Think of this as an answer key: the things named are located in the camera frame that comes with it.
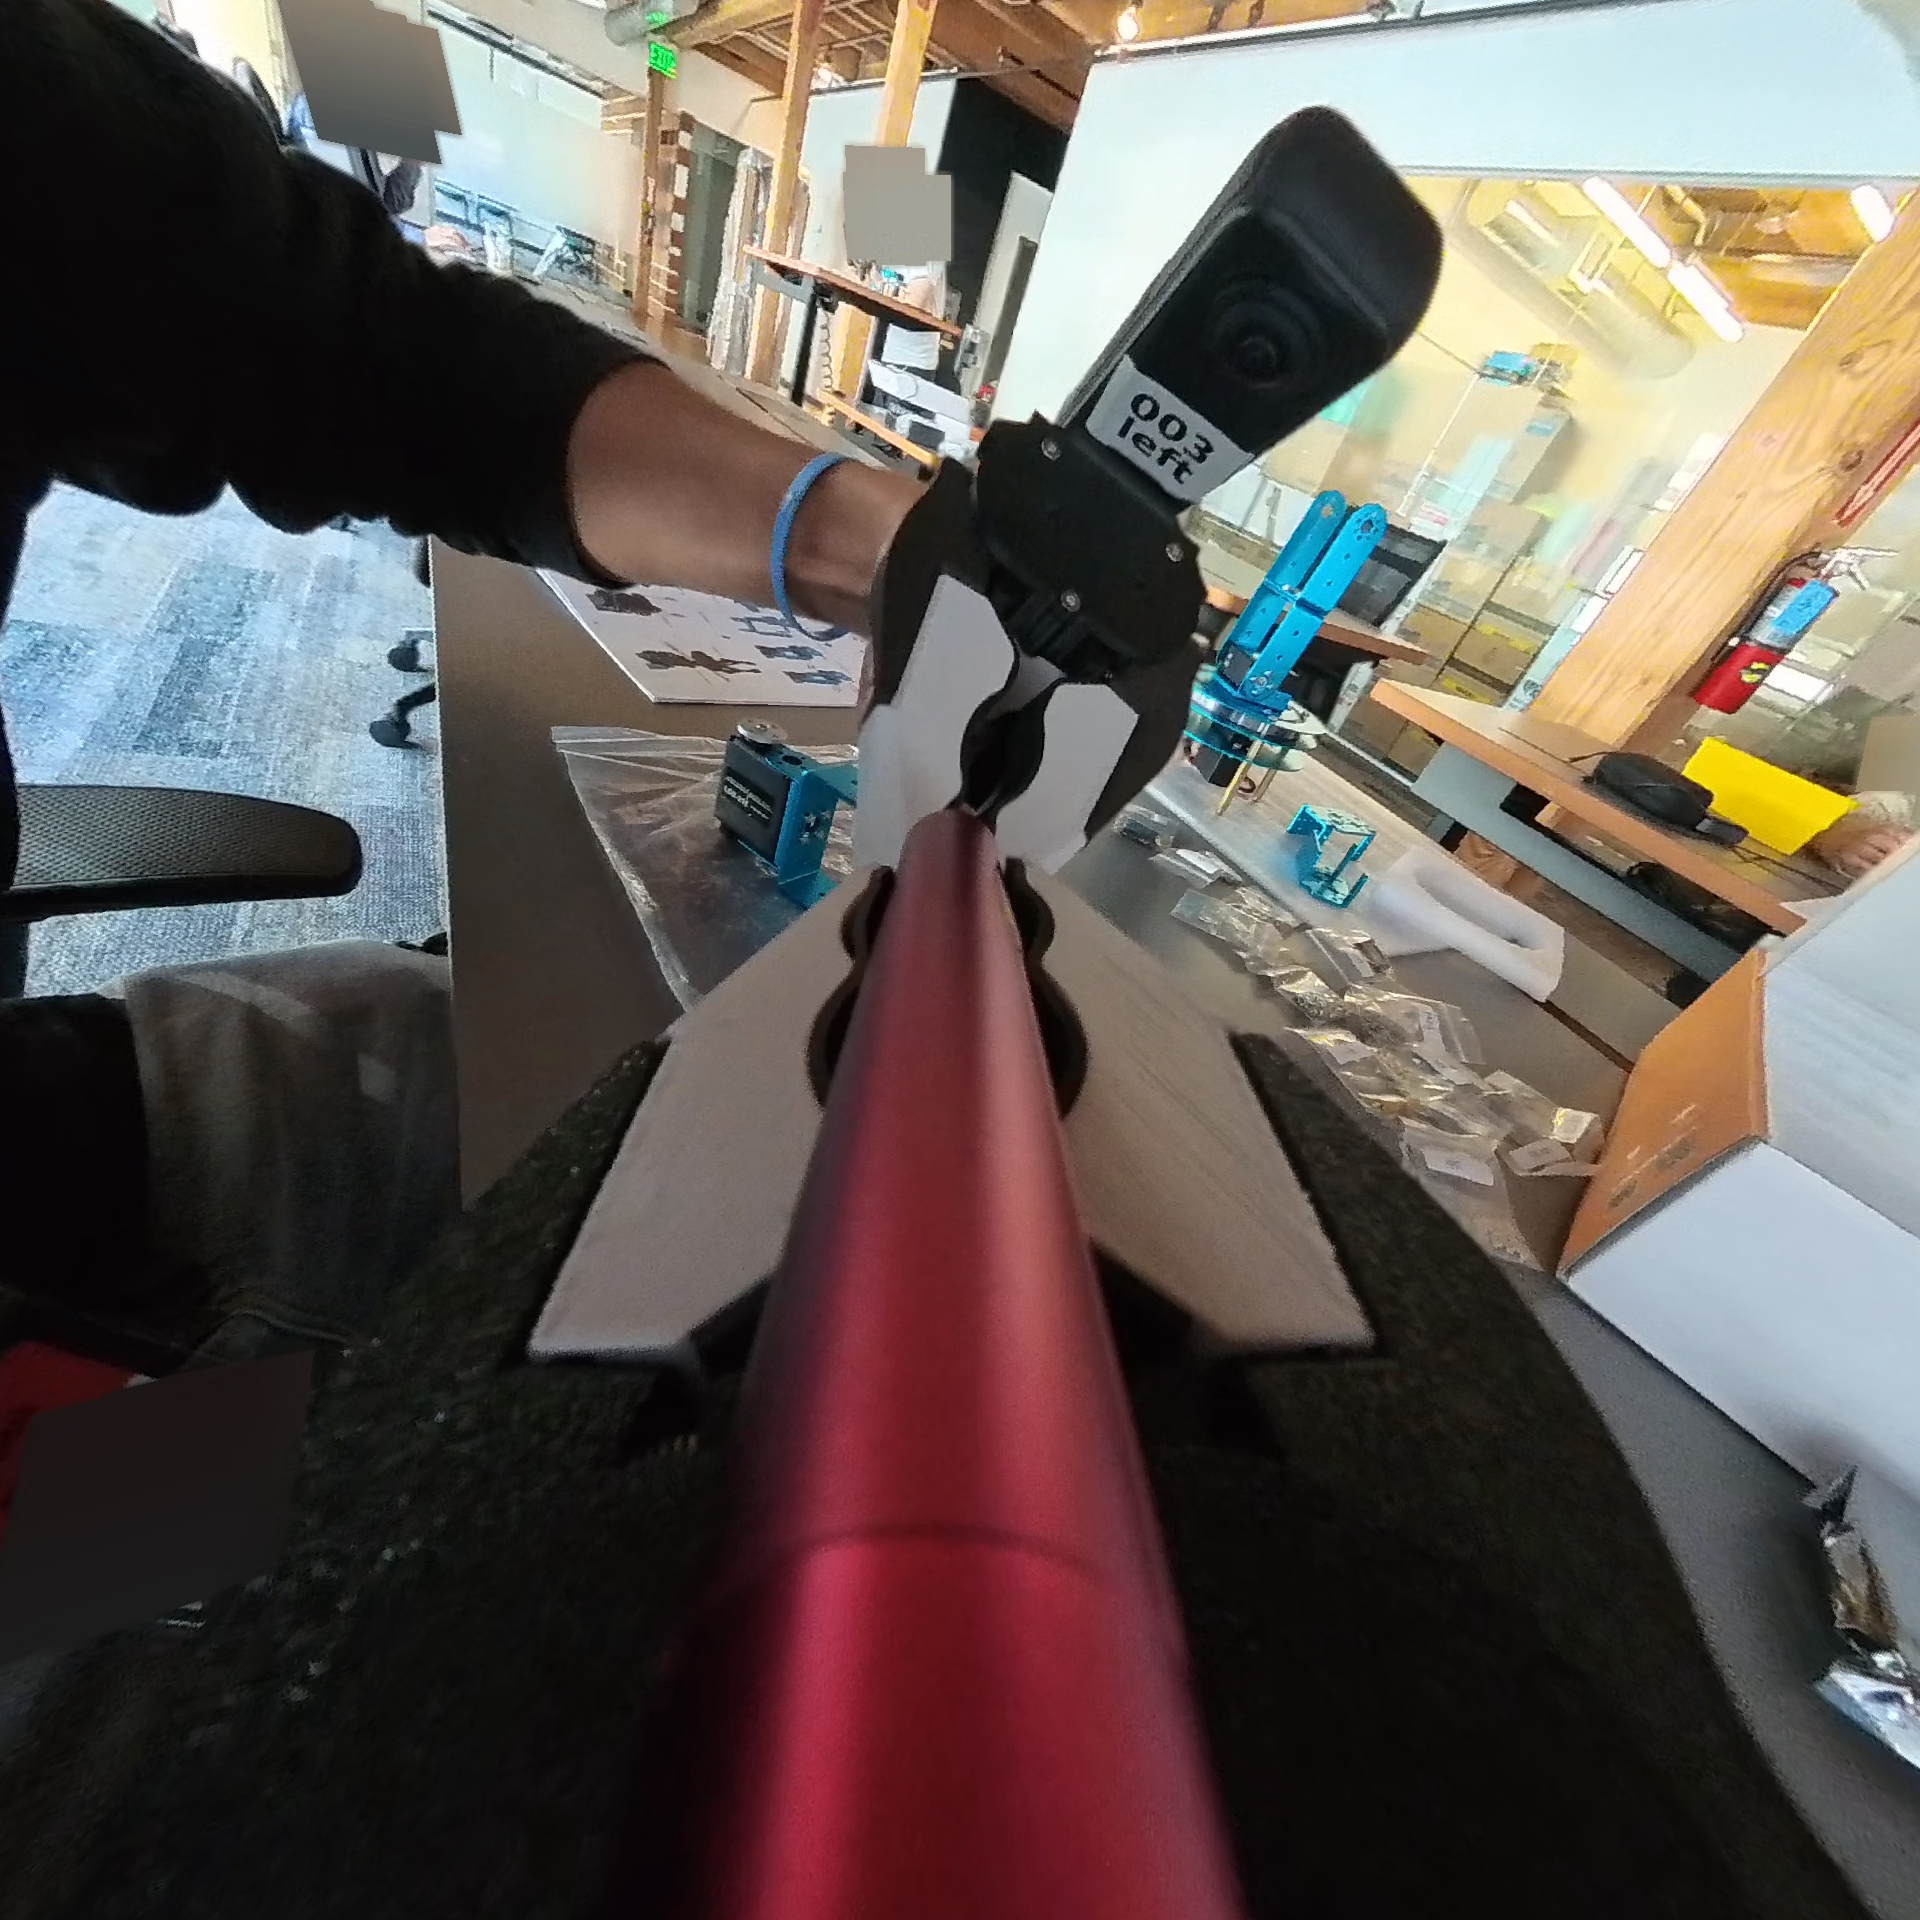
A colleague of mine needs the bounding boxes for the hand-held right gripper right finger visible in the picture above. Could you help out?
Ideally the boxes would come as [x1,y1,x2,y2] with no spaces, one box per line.
[1001,858,1377,1360]

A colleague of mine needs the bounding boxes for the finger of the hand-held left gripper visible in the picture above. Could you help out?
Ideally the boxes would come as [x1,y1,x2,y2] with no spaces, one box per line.
[855,573,1023,886]
[989,674,1150,880]

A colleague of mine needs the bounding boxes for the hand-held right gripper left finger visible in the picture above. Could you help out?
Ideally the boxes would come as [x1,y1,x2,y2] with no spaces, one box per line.
[526,867,903,1365]

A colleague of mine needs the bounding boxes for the black servo with blue bracket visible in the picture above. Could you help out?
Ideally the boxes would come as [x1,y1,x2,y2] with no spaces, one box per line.
[711,721,866,912]

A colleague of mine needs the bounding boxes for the red electric screwdriver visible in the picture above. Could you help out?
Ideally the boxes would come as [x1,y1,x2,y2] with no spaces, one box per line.
[630,803,1251,1920]

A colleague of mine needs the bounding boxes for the person's left forearm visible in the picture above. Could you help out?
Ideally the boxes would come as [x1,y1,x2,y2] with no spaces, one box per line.
[0,0,905,641]

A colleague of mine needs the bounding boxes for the wooden standing desk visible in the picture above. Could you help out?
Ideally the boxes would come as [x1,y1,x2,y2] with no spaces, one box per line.
[742,248,964,441]

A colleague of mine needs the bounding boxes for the pile of small hardware bags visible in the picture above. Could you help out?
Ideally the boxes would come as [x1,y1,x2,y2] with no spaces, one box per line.
[1117,803,1609,1265]

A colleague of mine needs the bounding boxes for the blue wristband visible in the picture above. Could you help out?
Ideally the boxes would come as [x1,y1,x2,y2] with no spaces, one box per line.
[765,451,859,646]

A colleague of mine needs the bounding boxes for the printed instruction sheet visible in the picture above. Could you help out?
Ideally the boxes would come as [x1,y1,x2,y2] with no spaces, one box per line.
[532,563,886,707]

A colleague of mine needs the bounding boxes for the clear plastic bag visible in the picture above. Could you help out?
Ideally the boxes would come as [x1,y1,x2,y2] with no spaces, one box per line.
[550,725,903,1010]

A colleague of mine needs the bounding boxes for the white foam sheet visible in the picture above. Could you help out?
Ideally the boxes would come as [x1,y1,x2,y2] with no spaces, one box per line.
[1140,731,1571,1001]

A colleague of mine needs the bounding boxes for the person's grey trousers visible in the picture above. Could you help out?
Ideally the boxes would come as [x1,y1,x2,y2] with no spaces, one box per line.
[116,941,462,1355]

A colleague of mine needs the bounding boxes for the orange and white box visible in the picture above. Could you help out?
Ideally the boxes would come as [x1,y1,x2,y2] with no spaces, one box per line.
[1555,853,1920,1505]

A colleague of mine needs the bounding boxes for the black pouch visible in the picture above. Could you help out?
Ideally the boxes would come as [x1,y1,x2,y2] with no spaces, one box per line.
[1586,749,1754,845]

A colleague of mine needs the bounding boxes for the grey office chair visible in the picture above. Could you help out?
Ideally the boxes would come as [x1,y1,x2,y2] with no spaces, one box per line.
[0,785,366,928]

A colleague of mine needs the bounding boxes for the person's black top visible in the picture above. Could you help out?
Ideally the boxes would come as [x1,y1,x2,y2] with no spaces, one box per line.
[0,989,154,1321]

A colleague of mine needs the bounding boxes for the red fire extinguisher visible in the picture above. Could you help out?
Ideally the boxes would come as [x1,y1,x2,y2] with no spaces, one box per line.
[1690,547,1901,718]

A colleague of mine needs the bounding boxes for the crumpled foil bag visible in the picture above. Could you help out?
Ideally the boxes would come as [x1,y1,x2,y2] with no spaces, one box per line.
[1803,1467,1920,1731]

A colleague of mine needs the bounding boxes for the small blue metal bracket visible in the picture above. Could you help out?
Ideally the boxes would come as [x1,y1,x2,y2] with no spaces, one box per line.
[1285,803,1385,912]

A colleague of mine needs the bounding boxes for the wooden post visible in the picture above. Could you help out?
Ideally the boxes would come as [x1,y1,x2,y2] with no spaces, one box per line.
[1527,194,1920,752]

